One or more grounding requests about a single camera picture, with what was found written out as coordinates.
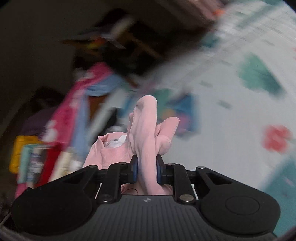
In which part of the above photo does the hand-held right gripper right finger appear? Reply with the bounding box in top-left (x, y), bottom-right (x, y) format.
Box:
top-left (156, 155), bottom-right (233, 204)

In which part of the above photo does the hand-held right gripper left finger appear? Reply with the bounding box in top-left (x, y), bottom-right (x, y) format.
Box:
top-left (61, 155), bottom-right (139, 204)

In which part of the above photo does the pink ribbed top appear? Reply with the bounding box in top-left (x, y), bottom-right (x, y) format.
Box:
top-left (82, 95), bottom-right (181, 195)

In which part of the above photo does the printed animal play mat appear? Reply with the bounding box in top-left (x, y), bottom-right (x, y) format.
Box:
top-left (92, 0), bottom-right (296, 234)

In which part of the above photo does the pink printed blanket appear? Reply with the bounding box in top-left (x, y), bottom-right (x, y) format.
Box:
top-left (42, 62), bottom-right (114, 144)

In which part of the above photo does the teal printed packet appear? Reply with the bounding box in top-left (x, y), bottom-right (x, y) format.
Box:
top-left (18, 145), bottom-right (48, 184)

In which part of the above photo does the dark purple cloth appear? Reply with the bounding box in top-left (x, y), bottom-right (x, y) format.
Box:
top-left (21, 109), bottom-right (58, 137)

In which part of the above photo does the yellow cloth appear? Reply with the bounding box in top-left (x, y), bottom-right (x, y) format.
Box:
top-left (9, 136), bottom-right (43, 174)

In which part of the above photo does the wooden chair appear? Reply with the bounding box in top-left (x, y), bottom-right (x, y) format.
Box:
top-left (62, 14), bottom-right (167, 77)

